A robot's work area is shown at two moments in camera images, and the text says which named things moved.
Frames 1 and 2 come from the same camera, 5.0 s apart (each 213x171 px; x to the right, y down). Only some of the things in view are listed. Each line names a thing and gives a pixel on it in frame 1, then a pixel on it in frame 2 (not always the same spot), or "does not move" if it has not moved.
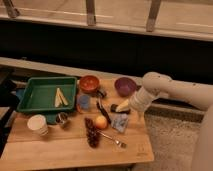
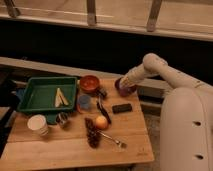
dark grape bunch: [92, 132] does not move
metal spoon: [119, 143] does not move
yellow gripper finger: [124, 106] to [124, 81]
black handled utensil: [104, 112] does not move
